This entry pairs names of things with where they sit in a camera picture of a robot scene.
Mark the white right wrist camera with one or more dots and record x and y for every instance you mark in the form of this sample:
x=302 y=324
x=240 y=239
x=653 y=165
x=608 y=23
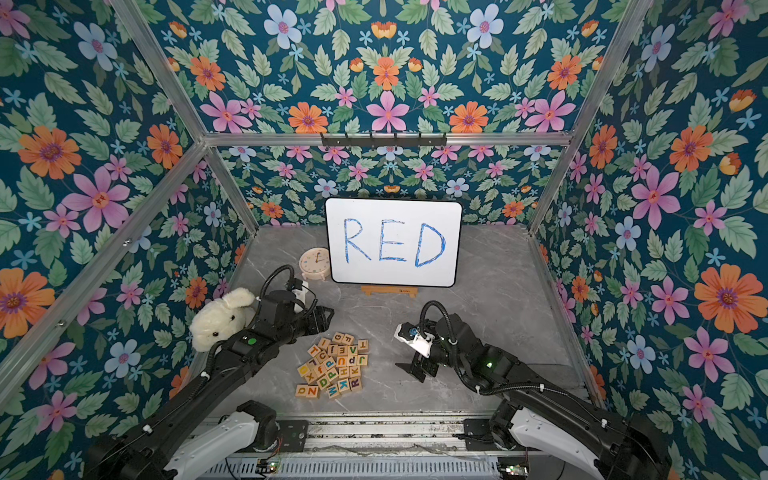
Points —
x=411 y=336

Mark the aluminium frame post left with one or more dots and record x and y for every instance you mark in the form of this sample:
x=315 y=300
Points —
x=140 y=32

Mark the pink round alarm clock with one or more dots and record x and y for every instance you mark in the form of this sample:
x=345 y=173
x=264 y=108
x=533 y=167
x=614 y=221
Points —
x=315 y=264

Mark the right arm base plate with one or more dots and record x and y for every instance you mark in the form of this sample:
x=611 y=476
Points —
x=477 y=435

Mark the white whiteboard black frame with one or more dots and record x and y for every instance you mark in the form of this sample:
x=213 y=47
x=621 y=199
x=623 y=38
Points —
x=393 y=242

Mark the wooden whiteboard stand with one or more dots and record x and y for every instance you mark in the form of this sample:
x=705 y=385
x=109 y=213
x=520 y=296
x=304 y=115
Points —
x=369 y=290

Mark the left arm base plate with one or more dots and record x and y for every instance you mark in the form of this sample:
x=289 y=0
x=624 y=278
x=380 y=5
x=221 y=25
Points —
x=286 y=436

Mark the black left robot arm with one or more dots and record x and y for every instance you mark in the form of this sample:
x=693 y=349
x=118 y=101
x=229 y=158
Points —
x=166 y=446

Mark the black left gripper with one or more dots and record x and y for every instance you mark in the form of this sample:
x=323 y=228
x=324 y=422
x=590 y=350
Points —
x=317 y=313

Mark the wooden block green D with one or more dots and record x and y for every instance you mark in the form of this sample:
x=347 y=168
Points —
x=323 y=383

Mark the aluminium frame post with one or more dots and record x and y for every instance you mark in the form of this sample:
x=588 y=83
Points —
x=140 y=32
x=628 y=27

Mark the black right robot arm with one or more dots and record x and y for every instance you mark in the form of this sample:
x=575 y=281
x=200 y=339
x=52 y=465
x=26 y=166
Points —
x=534 y=413

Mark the aluminium frame post right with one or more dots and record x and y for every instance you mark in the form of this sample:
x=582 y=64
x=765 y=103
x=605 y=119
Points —
x=628 y=27

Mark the white plush bunny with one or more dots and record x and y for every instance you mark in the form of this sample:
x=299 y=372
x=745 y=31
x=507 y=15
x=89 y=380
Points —
x=222 y=318

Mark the black hook rail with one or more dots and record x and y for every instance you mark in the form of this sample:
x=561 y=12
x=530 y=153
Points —
x=371 y=140

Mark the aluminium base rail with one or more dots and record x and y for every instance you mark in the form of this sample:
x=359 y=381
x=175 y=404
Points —
x=366 y=434

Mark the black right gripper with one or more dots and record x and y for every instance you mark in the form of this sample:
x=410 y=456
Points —
x=411 y=352

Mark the white vented cable duct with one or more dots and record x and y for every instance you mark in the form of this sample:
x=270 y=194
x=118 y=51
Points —
x=425 y=467

